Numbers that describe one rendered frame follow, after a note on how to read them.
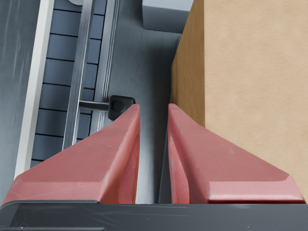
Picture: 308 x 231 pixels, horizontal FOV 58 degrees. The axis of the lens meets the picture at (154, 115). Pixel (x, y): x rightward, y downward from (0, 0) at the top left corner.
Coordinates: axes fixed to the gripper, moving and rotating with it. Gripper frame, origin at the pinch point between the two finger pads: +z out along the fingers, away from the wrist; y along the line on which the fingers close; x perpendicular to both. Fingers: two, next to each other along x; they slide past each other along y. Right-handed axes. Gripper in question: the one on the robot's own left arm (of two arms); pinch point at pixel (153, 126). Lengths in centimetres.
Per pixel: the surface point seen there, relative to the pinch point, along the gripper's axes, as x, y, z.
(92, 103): 10.9, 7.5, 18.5
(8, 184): 28.3, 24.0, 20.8
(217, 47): -0.6, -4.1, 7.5
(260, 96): 1.9, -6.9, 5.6
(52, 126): 17.9, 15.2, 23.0
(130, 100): 10.2, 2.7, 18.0
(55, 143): 19.9, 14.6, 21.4
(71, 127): 13.1, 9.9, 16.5
